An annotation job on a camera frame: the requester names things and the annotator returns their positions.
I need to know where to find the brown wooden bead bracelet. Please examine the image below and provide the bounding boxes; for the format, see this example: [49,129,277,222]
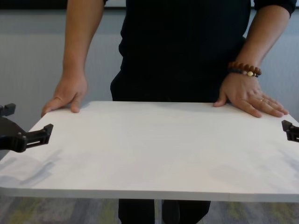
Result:
[228,61,262,77]

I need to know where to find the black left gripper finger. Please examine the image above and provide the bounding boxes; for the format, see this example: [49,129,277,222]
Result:
[23,124,54,150]
[0,103,16,117]

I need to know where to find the person left hand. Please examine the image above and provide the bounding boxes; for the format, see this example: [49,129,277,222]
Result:
[213,72,290,118]

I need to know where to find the person right hand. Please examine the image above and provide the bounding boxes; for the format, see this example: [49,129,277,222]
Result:
[41,73,88,118]

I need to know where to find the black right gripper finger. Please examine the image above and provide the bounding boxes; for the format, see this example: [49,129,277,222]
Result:
[282,120,299,142]

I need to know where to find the person left forearm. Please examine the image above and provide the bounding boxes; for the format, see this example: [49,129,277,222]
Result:
[233,4,292,70]

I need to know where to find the person right forearm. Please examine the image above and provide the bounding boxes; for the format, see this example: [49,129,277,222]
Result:
[62,0,103,79]

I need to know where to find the black trousers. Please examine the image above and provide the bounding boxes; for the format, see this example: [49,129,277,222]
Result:
[118,198,212,224]

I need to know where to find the white table top board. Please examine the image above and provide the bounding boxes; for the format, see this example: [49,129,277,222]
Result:
[0,100,299,203]

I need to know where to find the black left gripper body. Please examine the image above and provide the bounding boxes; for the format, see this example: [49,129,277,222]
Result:
[0,116,27,154]

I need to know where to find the grey metal table leg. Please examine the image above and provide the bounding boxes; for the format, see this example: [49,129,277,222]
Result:
[154,199,164,224]

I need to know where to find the dark blue bead bracelet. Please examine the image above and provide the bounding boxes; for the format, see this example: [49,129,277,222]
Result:
[228,67,260,79]

